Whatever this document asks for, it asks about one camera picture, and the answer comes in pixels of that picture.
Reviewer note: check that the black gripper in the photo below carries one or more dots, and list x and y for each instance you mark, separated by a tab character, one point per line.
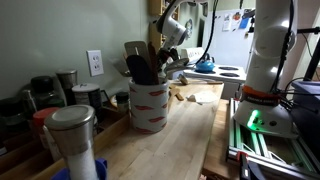
166	56

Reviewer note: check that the white refrigerator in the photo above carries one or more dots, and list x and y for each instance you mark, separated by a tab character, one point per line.
230	46

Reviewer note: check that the metal serving spoon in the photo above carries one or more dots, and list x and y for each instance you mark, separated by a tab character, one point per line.
178	64

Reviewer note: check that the black tripod stand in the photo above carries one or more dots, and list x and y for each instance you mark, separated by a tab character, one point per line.
311	65

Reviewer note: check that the grey blue equipment box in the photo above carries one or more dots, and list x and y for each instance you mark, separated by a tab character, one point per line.
306	100

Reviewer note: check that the metal turner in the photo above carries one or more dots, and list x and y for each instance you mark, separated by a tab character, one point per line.
118	66

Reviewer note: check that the blue plastic holder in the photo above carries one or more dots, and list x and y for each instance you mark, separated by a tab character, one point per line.
101	168

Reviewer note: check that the white electric stove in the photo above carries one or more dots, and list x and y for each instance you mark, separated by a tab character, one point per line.
230	76

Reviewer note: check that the white paper note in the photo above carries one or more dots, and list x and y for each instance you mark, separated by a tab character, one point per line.
226	22

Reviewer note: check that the grey slotted turner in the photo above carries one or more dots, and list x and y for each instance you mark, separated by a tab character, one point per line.
140	48

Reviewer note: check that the blue paper note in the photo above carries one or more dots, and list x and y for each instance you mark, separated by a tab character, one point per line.
244	23

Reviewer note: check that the dark brown wooden spoon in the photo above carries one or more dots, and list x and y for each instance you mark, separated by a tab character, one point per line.
153	63

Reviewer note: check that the steel lid pepper grinder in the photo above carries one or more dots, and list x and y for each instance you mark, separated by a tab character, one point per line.
66	83

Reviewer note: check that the glass salt shaker steel lid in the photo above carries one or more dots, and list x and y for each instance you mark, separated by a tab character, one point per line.
75	133

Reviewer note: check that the blue kettle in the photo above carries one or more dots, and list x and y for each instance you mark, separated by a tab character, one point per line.
204	66

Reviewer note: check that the white lid black label jar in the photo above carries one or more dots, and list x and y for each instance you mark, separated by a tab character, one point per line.
86	96

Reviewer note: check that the wooden rice paddle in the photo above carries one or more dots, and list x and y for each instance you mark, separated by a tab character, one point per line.
174	90

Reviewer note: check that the red black clamp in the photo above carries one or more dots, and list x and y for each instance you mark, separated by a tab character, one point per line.
246	168

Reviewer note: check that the black plastic spatula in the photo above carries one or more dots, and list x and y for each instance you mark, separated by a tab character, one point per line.
138	71

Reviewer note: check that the paper note red picture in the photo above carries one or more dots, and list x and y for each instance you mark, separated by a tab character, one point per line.
236	18

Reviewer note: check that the round wall clock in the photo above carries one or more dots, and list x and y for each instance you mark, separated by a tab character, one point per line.
190	26

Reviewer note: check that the white paper towel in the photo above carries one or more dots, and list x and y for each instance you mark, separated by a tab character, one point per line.
204	97

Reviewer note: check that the aluminium profile frame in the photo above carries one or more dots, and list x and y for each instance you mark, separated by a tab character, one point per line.
263	146

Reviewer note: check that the white electrical outlet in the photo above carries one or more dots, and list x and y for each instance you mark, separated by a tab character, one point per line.
95	62

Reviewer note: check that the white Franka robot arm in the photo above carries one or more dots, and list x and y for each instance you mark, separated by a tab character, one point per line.
266	66

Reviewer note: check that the black lid green jar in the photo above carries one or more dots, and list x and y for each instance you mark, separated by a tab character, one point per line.
45	90

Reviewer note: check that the small black lid jar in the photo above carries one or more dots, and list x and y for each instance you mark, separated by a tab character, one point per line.
122	101

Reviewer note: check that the red lid spice jar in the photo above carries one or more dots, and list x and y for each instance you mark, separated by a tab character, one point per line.
41	120

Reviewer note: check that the dark glass jar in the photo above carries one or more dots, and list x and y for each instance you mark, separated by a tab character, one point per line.
11	115

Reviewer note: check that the wooden tray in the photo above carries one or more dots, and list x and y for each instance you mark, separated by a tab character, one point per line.
110	128

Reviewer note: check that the white crock red peppers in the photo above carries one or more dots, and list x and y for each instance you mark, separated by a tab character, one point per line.
148	110

